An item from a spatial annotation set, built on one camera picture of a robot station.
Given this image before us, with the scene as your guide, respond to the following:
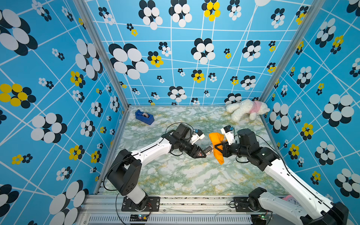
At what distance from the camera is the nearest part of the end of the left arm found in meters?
0.66

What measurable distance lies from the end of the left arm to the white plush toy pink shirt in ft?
1.68

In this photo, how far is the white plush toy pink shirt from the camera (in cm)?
107
